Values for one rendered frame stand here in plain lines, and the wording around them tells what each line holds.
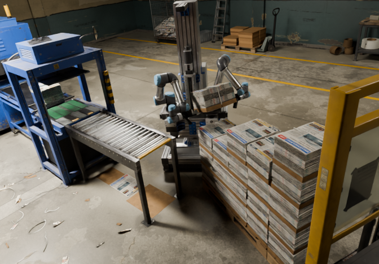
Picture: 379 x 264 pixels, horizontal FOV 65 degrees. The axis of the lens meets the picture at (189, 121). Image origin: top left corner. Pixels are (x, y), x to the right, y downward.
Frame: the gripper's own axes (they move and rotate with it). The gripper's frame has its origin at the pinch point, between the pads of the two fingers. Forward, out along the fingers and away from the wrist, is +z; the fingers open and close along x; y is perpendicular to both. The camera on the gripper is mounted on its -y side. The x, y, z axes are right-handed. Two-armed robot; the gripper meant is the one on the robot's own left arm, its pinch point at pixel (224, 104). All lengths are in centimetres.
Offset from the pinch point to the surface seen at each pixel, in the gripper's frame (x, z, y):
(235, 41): -459, -371, 111
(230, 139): 65, 43, -24
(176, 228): 5, 97, -105
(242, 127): 68, 30, -16
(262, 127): 79, 17, -21
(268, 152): 107, 38, -33
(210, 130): 14.5, 33.8, -20.0
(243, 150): 82, 44, -32
